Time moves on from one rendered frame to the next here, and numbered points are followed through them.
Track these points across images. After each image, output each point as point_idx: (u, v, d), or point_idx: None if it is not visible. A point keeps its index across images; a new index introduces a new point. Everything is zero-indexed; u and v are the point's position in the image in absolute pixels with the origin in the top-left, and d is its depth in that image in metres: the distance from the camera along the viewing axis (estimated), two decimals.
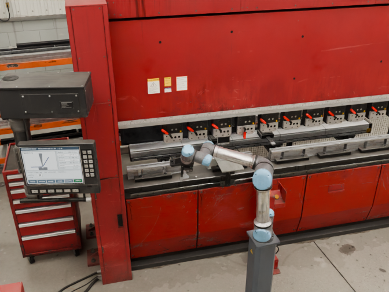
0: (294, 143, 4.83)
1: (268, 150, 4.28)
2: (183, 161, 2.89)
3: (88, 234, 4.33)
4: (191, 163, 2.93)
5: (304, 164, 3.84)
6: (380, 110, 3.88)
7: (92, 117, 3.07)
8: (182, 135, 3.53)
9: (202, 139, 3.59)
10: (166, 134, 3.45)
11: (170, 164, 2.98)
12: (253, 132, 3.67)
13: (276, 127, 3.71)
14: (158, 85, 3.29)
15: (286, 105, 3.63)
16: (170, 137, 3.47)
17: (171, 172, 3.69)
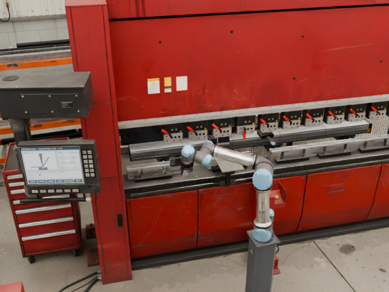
0: (294, 143, 4.83)
1: (268, 150, 4.28)
2: (183, 161, 2.89)
3: (88, 234, 4.33)
4: (191, 163, 2.93)
5: (304, 164, 3.84)
6: (380, 110, 3.88)
7: (92, 117, 3.07)
8: (182, 135, 3.53)
9: (202, 139, 3.59)
10: (166, 134, 3.45)
11: (170, 164, 2.98)
12: (253, 132, 3.67)
13: (276, 127, 3.71)
14: (158, 85, 3.29)
15: (286, 105, 3.63)
16: (170, 137, 3.47)
17: (171, 172, 3.69)
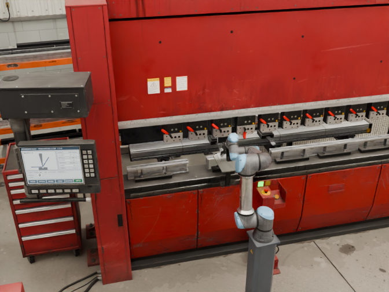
0: (294, 143, 4.83)
1: (268, 150, 4.28)
2: None
3: (88, 234, 4.33)
4: None
5: (304, 164, 3.84)
6: (380, 110, 3.88)
7: (92, 117, 3.07)
8: (182, 135, 3.53)
9: (202, 139, 3.59)
10: (166, 134, 3.45)
11: (232, 160, 3.47)
12: (253, 132, 3.67)
13: (276, 127, 3.71)
14: (158, 85, 3.29)
15: (286, 105, 3.63)
16: (170, 137, 3.47)
17: (171, 172, 3.69)
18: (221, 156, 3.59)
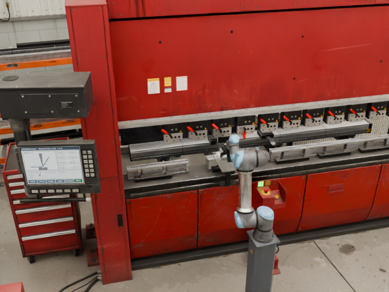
0: (294, 143, 4.83)
1: (268, 150, 4.28)
2: None
3: (88, 234, 4.33)
4: None
5: (304, 164, 3.84)
6: (380, 110, 3.88)
7: (92, 117, 3.07)
8: (182, 135, 3.53)
9: (202, 139, 3.59)
10: (166, 134, 3.45)
11: None
12: (253, 132, 3.67)
13: (276, 127, 3.71)
14: (158, 85, 3.29)
15: (286, 105, 3.63)
16: (170, 137, 3.47)
17: (171, 172, 3.69)
18: (220, 157, 3.66)
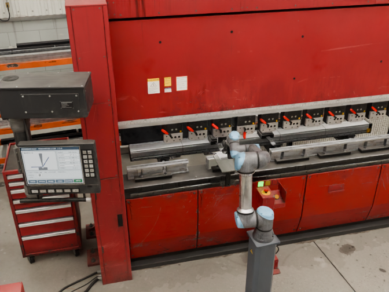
0: (294, 143, 4.83)
1: (268, 150, 4.28)
2: None
3: (88, 234, 4.33)
4: None
5: (304, 164, 3.84)
6: (380, 110, 3.88)
7: (92, 117, 3.07)
8: (182, 135, 3.53)
9: (202, 139, 3.59)
10: (166, 134, 3.45)
11: None
12: (253, 132, 3.67)
13: (276, 127, 3.71)
14: (158, 85, 3.29)
15: (286, 105, 3.63)
16: (170, 137, 3.47)
17: (171, 172, 3.69)
18: (224, 154, 3.63)
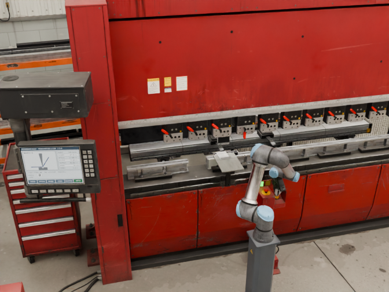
0: (294, 143, 4.83)
1: None
2: None
3: (88, 234, 4.33)
4: None
5: (304, 164, 3.84)
6: (380, 110, 3.88)
7: (92, 117, 3.07)
8: (182, 135, 3.53)
9: (202, 139, 3.59)
10: (166, 134, 3.45)
11: (285, 189, 3.53)
12: (253, 132, 3.67)
13: (276, 127, 3.71)
14: (158, 85, 3.29)
15: (286, 105, 3.63)
16: (170, 137, 3.47)
17: (171, 172, 3.69)
18: (276, 194, 3.65)
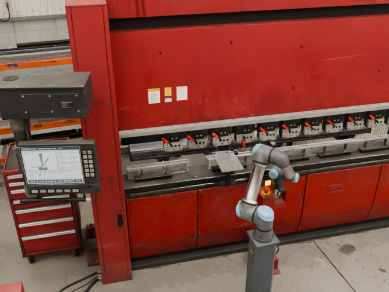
0: (294, 143, 4.83)
1: None
2: None
3: (88, 234, 4.33)
4: None
5: (304, 164, 3.84)
6: (378, 118, 3.92)
7: (92, 117, 3.07)
8: (182, 144, 3.57)
9: (202, 148, 3.63)
10: (167, 142, 3.49)
11: (285, 189, 3.54)
12: (252, 141, 3.71)
13: (276, 135, 3.75)
14: (159, 95, 3.33)
15: (285, 114, 3.67)
16: (170, 145, 3.51)
17: (171, 172, 3.69)
18: (275, 195, 3.66)
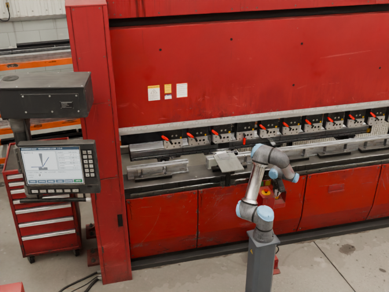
0: (294, 143, 4.83)
1: None
2: None
3: (88, 234, 4.33)
4: None
5: (304, 164, 3.84)
6: (379, 116, 3.91)
7: (92, 117, 3.07)
8: (182, 141, 3.56)
9: (202, 145, 3.62)
10: (166, 140, 3.48)
11: (285, 189, 3.54)
12: (252, 138, 3.70)
13: (276, 133, 3.73)
14: (158, 92, 3.32)
15: (285, 111, 3.66)
16: (170, 143, 3.49)
17: (171, 172, 3.69)
18: (275, 195, 3.66)
